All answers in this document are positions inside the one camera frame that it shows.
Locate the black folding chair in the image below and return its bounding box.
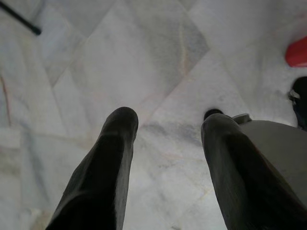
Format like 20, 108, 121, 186
0, 3, 42, 36

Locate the black robot foot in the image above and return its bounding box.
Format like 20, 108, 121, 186
288, 76, 307, 131

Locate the red plastic stool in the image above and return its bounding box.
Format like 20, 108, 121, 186
284, 35, 307, 69

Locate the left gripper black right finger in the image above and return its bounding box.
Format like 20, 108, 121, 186
200, 113, 307, 230

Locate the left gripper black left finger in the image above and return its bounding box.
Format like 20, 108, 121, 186
45, 106, 140, 230

